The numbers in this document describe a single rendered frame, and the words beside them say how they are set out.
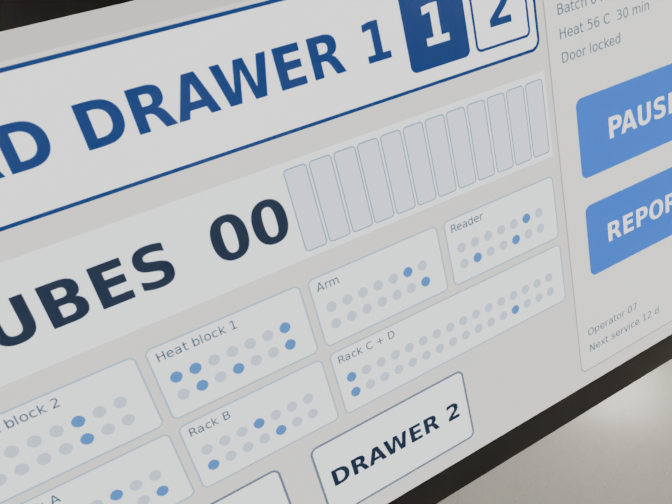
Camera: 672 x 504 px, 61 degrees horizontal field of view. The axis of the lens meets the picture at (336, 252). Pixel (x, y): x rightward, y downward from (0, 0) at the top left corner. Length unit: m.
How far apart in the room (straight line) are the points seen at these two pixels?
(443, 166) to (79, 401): 0.19
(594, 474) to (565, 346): 1.14
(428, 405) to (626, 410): 1.29
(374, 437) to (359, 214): 0.12
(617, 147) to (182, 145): 0.24
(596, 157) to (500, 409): 0.15
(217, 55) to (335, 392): 0.16
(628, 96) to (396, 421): 0.22
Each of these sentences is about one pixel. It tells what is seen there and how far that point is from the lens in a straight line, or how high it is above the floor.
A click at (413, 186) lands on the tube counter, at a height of 1.10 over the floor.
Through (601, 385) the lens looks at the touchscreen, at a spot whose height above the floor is 0.97.
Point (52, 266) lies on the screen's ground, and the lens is 0.24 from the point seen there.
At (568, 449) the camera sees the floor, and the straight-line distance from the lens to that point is 1.50.
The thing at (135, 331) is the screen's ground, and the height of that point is 1.09.
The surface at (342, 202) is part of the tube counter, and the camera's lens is 0.26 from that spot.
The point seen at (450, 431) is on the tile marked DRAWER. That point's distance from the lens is 0.34.
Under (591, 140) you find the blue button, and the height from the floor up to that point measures 1.09.
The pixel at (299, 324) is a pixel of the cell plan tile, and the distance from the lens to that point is 0.27.
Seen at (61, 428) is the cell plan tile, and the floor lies 1.07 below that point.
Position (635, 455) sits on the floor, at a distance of 1.57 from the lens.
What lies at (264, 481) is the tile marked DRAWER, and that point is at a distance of 0.30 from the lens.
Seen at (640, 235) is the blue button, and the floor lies 1.04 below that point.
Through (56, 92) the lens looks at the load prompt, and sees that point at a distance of 0.23.
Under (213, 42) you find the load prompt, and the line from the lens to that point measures 0.24.
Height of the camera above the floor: 1.31
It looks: 58 degrees down
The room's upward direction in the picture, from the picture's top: 9 degrees clockwise
